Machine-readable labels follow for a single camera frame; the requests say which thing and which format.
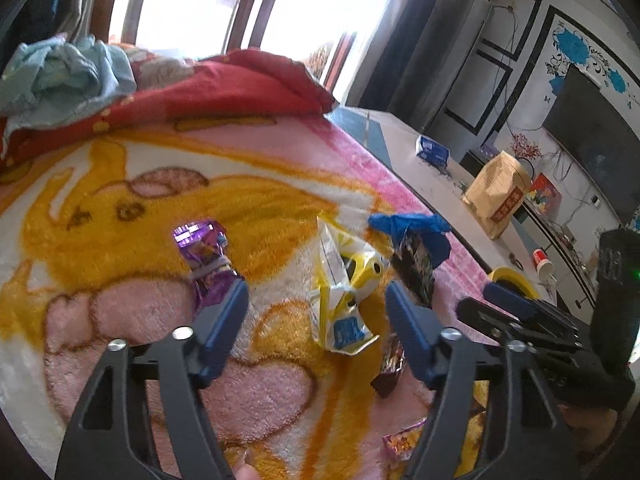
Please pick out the blue tissue packet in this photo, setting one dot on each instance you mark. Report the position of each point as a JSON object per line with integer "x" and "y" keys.
{"x": 432, "y": 151}

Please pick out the brown window door frame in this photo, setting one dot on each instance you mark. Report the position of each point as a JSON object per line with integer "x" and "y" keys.
{"x": 250, "y": 15}

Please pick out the grey standing air conditioner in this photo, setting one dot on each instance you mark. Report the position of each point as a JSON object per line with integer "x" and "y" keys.
{"x": 450, "y": 60}

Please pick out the brown paper bag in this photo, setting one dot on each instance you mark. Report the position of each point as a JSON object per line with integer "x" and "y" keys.
{"x": 497, "y": 195}

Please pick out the yellow rimmed bin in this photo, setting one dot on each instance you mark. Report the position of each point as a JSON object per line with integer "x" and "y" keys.
{"x": 505, "y": 274}

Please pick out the white television cabinet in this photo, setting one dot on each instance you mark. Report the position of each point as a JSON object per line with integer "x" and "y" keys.
{"x": 565, "y": 240}

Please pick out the person's right hand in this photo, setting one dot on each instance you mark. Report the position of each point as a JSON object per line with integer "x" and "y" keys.
{"x": 595, "y": 430}

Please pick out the dark shiny snack wrapper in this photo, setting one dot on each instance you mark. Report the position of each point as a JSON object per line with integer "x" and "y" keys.
{"x": 412, "y": 265}

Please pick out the red quilt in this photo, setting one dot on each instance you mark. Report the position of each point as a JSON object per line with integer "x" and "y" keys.
{"x": 225, "y": 95}

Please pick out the brown red candy wrapper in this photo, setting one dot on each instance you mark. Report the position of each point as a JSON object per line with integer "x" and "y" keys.
{"x": 392, "y": 370}

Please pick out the white wall socket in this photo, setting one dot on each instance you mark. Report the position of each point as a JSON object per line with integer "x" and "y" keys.
{"x": 595, "y": 200}

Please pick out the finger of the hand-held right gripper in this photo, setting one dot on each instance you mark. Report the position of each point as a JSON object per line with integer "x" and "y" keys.
{"x": 507, "y": 296}
{"x": 500, "y": 325}

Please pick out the floral white cloth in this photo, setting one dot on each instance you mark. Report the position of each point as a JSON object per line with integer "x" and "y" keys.
{"x": 162, "y": 70}

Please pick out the pink yellow printed blanket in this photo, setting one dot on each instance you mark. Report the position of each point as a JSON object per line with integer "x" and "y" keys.
{"x": 150, "y": 240}

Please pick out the red picture frame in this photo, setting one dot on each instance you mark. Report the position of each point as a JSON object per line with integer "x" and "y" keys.
{"x": 545, "y": 191}

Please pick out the blue plastic wrapper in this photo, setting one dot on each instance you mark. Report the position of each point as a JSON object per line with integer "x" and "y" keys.
{"x": 430, "y": 232}

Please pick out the white vase with red flowers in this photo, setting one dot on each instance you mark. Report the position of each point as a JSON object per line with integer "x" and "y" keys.
{"x": 527, "y": 152}

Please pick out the purple yellow snack wrapper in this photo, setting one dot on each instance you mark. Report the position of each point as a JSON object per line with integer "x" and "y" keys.
{"x": 402, "y": 442}

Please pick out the purple candy wrapper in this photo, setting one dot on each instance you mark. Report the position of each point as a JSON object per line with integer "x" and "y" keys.
{"x": 207, "y": 265}

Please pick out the white coffee table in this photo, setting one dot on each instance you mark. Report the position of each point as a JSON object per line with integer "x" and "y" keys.
{"x": 425, "y": 185}

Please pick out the yellow white snack packet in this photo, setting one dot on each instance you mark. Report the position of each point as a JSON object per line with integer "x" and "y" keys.
{"x": 340, "y": 300}

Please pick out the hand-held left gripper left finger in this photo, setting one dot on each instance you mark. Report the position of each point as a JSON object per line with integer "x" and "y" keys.
{"x": 222, "y": 325}

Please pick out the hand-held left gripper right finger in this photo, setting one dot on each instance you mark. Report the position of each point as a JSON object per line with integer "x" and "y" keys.
{"x": 407, "y": 325}

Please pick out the black television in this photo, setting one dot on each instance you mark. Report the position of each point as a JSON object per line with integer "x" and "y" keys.
{"x": 595, "y": 145}

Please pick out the red paper cup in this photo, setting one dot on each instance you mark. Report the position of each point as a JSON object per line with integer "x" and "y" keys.
{"x": 542, "y": 262}

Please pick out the blue flower wall decal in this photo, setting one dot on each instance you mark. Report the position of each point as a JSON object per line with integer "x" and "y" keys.
{"x": 572, "y": 45}

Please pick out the light blue clothing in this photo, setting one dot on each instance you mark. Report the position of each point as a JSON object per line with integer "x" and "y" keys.
{"x": 65, "y": 75}

